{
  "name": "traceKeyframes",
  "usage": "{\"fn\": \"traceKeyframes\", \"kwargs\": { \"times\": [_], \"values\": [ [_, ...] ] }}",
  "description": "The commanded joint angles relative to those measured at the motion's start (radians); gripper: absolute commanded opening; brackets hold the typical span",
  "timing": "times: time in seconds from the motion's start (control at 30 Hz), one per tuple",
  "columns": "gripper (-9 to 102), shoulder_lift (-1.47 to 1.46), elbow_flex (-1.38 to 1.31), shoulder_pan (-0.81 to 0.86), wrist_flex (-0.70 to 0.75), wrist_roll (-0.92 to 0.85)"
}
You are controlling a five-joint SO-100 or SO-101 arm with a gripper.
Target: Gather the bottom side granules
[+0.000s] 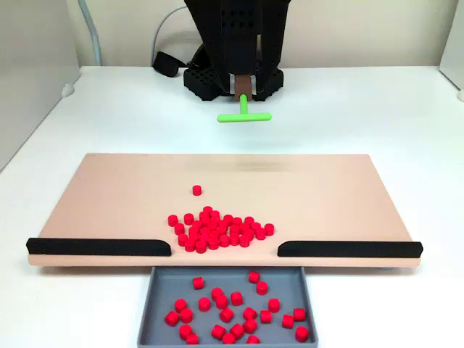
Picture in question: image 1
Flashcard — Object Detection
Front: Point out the green T-shaped pusher tool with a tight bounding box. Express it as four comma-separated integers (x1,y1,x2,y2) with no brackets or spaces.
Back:
216,74,273,125

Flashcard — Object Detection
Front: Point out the white flexible conduit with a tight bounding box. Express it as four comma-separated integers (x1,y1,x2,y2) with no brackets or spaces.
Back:
76,0,103,67

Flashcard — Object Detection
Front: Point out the beige flat board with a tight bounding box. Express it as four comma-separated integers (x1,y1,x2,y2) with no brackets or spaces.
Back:
28,153,423,271

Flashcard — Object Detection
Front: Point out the black foam edge strip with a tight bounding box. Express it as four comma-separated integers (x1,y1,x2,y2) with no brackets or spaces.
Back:
25,237,172,257
277,239,424,259

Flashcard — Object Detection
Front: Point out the grey plastic tray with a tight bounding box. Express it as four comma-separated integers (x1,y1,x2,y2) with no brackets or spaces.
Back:
136,266,320,347

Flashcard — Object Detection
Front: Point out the grey cable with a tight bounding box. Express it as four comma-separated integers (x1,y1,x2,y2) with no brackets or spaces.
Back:
149,5,194,67

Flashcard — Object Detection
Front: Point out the black strap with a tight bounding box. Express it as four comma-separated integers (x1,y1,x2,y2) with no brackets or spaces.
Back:
152,51,189,79

